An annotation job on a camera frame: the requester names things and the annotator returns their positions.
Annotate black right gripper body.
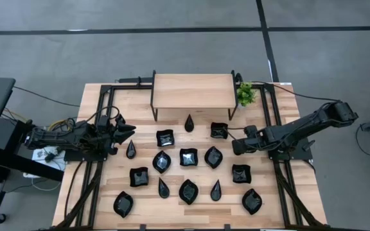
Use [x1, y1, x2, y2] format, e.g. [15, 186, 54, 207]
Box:
[243, 134, 267, 153]

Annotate black leaf mini plate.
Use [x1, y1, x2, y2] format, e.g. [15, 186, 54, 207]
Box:
[178, 178, 199, 205]
[204, 146, 224, 170]
[152, 150, 172, 175]
[242, 188, 263, 216]
[112, 191, 134, 219]

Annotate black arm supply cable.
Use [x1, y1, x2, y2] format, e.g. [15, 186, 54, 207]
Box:
[251, 80, 342, 103]

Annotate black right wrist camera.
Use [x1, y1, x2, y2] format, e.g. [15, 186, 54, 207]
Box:
[243, 124, 259, 138]

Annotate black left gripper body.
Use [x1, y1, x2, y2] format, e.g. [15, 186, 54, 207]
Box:
[103, 123, 122, 152]

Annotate green plant in white pot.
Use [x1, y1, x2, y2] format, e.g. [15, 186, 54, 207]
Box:
[236, 81, 257, 108]

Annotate wooden shelf with black legs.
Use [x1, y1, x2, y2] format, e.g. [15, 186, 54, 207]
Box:
[150, 73, 239, 122]

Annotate black aluminium table frame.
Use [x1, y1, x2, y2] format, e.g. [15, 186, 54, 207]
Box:
[56, 69, 329, 230]

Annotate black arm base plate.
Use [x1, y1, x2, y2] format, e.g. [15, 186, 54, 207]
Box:
[63, 149, 109, 162]
[266, 134, 313, 161]

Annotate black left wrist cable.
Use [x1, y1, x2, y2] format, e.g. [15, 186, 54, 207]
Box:
[87, 105, 121, 130]

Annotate black computer tower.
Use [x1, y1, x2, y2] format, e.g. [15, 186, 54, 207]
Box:
[0, 115, 24, 153]

